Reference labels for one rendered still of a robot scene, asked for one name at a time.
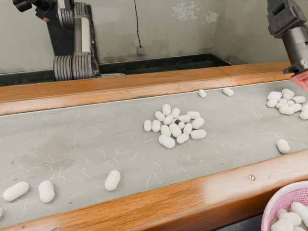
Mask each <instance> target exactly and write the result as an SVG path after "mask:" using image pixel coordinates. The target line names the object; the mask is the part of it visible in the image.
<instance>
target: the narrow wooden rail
mask: <svg viewBox="0 0 308 231"><path fill-rule="evenodd" d="M302 181H308V149H306V150H302V151H298V152H294V153H291V154H286V155H283V156H279V157H275V158H271V159H267V160H263V161H259V162H256V163H252V164H248V165H243V166H240V167H236V168H232V169H228V170H224V171H220V172H216V173H213V174H209V175H205V176H201V177H197V178H193V179H190V180H186V181H181V182H178V183H174V184H170V185H166V186H163V187H158V188H154V189H150V190H147V191H143V192H138V193H135V194H131V195H127V196H124V197H120V198H115V199H112V200H108V201H104V202H101V203H96V204H92V205H88V206H85V207H81V208H77V209H72V210H69V211H65V212H61V213H57V214H53V215H49V216H46V217H42V218H38V219H34V220H30V221H26V222H23V223H19V224H15V225H10V226H7V227H3V228H0V231H215V230H218V229H221V228H224V227H227V226H230V225H233V224H235V223H238V222H241V221H244V220H247V219H250V218H253V217H256V216H258V215H262V214H264V210H265V207H266V205H267V203H268V202H269V201H270V199H271V198H272V196H273V195H274V194H275V193H276V192H277V191H279V190H280V189H281V188H283V187H285V186H287V185H289V184H292V183H295V182H302Z"/></svg>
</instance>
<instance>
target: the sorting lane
mask: <svg viewBox="0 0 308 231"><path fill-rule="evenodd" d="M228 88H229V89H231V90H233V95H232V96H228V95H226V94H225V93H224V92H223V89H224V88H218V89H210V90H204V92H205V93H206V96H205V97H204V98H202V97H201V96H200V95H199V93H198V92H199V91H196V92H188V93H178V94H170V95H163V96H155V97H148V98H140V99H130V100H123V101H115V102H108V103H100V104H90V105H82V106H75V107H67V108H60V109H53V110H43V111H35V112H28V113H20V114H13V115H2V116H0V207H1V208H2V210H3V213H2V215H1V217H0V228H3V227H7V226H11V225H15V224H19V223H23V222H26V221H30V220H34V219H38V218H42V217H46V216H49V215H54V214H57V213H61V212H65V211H69V210H72V209H77V208H81V207H85V206H88V205H92V204H97V203H101V202H104V201H108V200H112V199H115V198H120V197H124V196H127V195H131V194H135V193H139V192H143V191H147V190H150V189H154V188H158V187H163V186H166V185H170V184H174V183H178V182H182V181H186V180H190V179H193V178H197V177H201V176H205V175H209V174H213V173H216V172H220V171H225V170H228V169H232V168H236V167H240V166H243V165H248V164H252V163H256V162H259V161H263V160H268V159H271V158H275V157H279V156H283V155H286V154H284V153H281V152H280V151H279V148H278V146H277V142H278V141H279V140H281V139H284V140H286V141H287V142H288V145H289V147H290V151H289V153H287V154H291V153H294V152H298V151H302V150H306V149H308V119H306V120H303V119H301V118H300V114H301V113H302V111H301V109H300V110H299V111H297V112H294V113H293V114H292V115H287V114H282V113H280V112H279V109H278V108H277V107H276V105H275V106H274V107H271V108H270V107H268V106H267V102H268V99H267V97H268V96H269V94H270V92H280V93H282V90H283V89H286V88H287V89H289V90H291V91H292V92H293V93H294V97H296V96H303V97H305V99H306V101H305V102H304V103H299V104H300V105H301V106H302V107H303V106H304V105H306V103H307V102H308V93H307V92H306V91H305V90H304V89H303V88H302V87H300V86H299V85H297V84H296V83H295V82H293V81H292V79H291V80H283V81H276V82H265V83H258V84H250V85H243V86H235V87H228ZM282 96H283V94H282ZM282 98H283V97H281V98H280V99H282ZM292 98H293V97H292ZM292 98H291V99H292ZM165 104H168V105H169V106H170V110H171V112H172V110H173V109H174V108H178V109H179V110H180V113H179V116H183V115H187V112H189V111H194V112H198V113H199V114H200V117H202V118H203V120H204V123H203V125H202V126H201V127H200V128H199V129H198V130H200V129H203V130H205V131H206V136H205V137H204V138H199V139H193V138H192V137H191V134H189V139H188V140H187V141H185V142H183V143H178V142H177V140H176V138H177V137H174V136H173V135H172V133H171V136H170V138H172V139H174V141H175V146H174V147H172V148H168V147H166V146H164V145H162V144H161V143H160V142H159V137H160V135H162V133H161V130H159V131H158V132H154V131H153V130H152V129H151V130H150V131H145V129H144V122H145V121H146V120H150V121H151V126H152V123H153V121H154V120H158V119H157V118H156V117H155V113H156V112H157V111H160V112H161V113H163V110H162V107H163V105H165ZM193 130H197V129H194V128H192V131H193ZM112 171H119V173H120V175H121V178H120V180H119V182H118V185H117V187H116V188H115V189H114V190H112V191H109V190H107V189H106V188H105V181H106V179H107V177H108V176H109V174H110V173H111V172H112ZM44 181H50V182H52V184H53V189H54V192H55V196H54V198H53V200H51V201H50V202H47V203H45V202H42V201H41V199H40V193H39V185H40V184H41V183H42V182H44ZM19 182H27V183H28V185H29V188H28V190H27V191H26V192H25V193H24V194H22V195H21V196H19V197H17V198H16V199H14V200H12V201H6V200H5V199H4V198H3V193H4V191H5V190H6V189H8V188H10V187H12V186H14V185H16V184H17V183H19Z"/></svg>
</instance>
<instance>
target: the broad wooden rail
mask: <svg viewBox="0 0 308 231"><path fill-rule="evenodd" d="M289 66H291V63H290V61H289V60H285V61H275V62H265V63H254V64H244V65H234V66H220V67H210V68H199V69H189V70H179V71H165V72H154V73H144V74H134V75H124V76H114V77H99V78H89V79H78V80H69V81H58V82H44V83H34V84H24V85H13V86H3V87H0V116H5V115H13V114H20V113H28V112H35V111H43V110H53V109H60V108H67V107H75V106H82V105H93V104H100V103H108V102H115V101H123V100H130V99H140V98H148V97H155V96H163V95H170V94H181V93H188V92H196V91H199V90H201V89H202V90H210V89H218V88H228V87H235V86H243V85H250V84H258V83H268V82H276V81H283V80H291V79H292V78H291V76H292V75H294V73H286V74H284V75H283V72H282V70H284V69H286V68H287V67H289Z"/></svg>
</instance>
